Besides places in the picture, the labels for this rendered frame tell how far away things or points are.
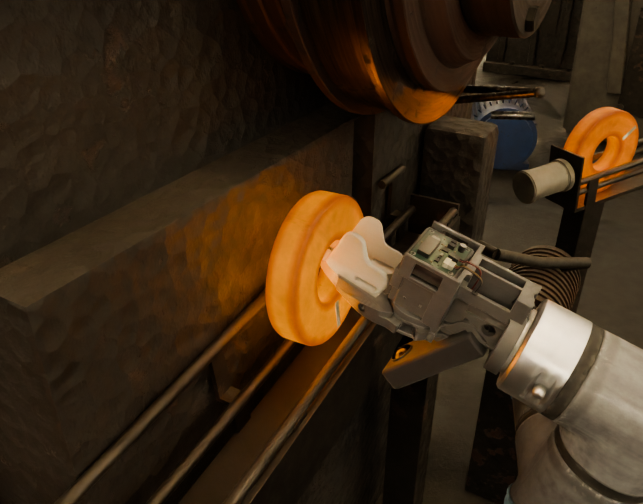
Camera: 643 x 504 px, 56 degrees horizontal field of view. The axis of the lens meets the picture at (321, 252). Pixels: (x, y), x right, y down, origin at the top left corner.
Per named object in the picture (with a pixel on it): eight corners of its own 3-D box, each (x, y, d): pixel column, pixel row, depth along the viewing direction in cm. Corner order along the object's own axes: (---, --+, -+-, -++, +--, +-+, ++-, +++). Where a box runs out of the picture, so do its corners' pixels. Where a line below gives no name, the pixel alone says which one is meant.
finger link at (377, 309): (355, 258, 58) (434, 302, 56) (350, 272, 59) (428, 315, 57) (332, 281, 55) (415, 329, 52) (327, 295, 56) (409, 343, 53)
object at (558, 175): (510, 196, 108) (513, 166, 105) (549, 183, 111) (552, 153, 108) (533, 209, 104) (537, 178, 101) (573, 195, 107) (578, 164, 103)
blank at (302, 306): (252, 239, 52) (285, 247, 50) (335, 164, 63) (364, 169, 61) (274, 368, 60) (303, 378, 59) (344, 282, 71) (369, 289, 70)
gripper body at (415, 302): (429, 215, 56) (550, 277, 53) (401, 282, 61) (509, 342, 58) (396, 251, 50) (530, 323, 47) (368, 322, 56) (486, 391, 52)
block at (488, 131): (407, 260, 104) (418, 125, 92) (424, 240, 110) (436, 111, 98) (467, 276, 99) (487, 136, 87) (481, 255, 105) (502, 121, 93)
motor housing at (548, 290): (452, 497, 127) (487, 286, 101) (483, 430, 144) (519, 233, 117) (514, 524, 122) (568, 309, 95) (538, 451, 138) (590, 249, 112)
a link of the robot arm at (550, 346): (552, 369, 58) (528, 437, 51) (505, 343, 59) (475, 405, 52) (599, 303, 52) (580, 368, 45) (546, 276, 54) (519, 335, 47)
